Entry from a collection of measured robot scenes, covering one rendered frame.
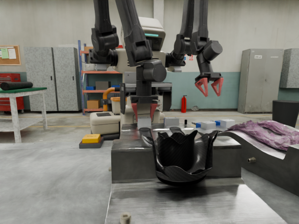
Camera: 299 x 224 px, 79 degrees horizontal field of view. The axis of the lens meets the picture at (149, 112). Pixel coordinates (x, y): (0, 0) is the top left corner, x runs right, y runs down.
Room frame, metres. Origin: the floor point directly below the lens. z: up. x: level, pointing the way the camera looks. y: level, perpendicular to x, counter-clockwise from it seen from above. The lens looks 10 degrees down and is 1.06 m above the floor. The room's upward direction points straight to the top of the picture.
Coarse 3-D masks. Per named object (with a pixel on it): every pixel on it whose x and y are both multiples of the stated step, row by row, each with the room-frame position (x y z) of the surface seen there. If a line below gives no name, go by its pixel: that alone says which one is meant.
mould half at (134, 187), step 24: (120, 144) 0.35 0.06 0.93; (144, 144) 0.35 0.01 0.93; (216, 144) 0.35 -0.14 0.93; (240, 144) 0.35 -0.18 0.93; (120, 168) 0.32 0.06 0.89; (144, 168) 0.33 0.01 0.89; (216, 168) 0.34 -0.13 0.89; (240, 168) 0.34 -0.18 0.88; (120, 192) 0.30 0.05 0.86; (144, 192) 0.30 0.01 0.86; (168, 192) 0.30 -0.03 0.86; (192, 192) 0.30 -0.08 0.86; (216, 192) 0.30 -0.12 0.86; (240, 192) 0.30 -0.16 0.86; (144, 216) 0.24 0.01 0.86; (168, 216) 0.24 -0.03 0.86; (192, 216) 0.24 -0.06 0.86; (216, 216) 0.24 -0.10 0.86; (240, 216) 0.24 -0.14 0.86; (264, 216) 0.24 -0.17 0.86
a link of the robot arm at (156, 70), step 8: (128, 56) 0.66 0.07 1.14; (136, 64) 0.65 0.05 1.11; (144, 64) 0.63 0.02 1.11; (152, 64) 0.59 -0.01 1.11; (160, 64) 0.60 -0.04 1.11; (144, 72) 0.63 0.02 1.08; (152, 72) 0.59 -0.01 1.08; (160, 72) 0.61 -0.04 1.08; (152, 80) 0.61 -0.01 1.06; (160, 80) 0.61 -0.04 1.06
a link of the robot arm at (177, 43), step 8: (184, 0) 1.00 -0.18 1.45; (192, 0) 0.97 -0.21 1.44; (184, 8) 1.00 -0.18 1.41; (192, 8) 0.98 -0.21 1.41; (184, 16) 0.99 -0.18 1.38; (192, 16) 0.98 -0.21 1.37; (184, 24) 0.99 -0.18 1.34; (192, 24) 0.99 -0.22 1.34; (184, 32) 0.98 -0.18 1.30; (176, 40) 1.02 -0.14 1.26; (184, 40) 0.99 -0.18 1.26; (176, 48) 1.02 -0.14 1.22; (184, 48) 0.98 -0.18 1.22
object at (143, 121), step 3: (138, 117) 0.68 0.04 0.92; (141, 117) 0.68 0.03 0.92; (144, 117) 0.68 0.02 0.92; (147, 117) 0.68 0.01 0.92; (150, 117) 0.68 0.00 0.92; (138, 120) 0.66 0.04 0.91; (141, 120) 0.66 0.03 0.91; (144, 120) 0.66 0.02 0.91; (147, 120) 0.66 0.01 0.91; (150, 120) 0.66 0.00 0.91; (138, 123) 0.66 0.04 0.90; (141, 123) 0.66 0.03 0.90; (144, 123) 0.66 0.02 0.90; (147, 123) 0.66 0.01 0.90; (150, 123) 0.66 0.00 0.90; (138, 126) 0.66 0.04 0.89
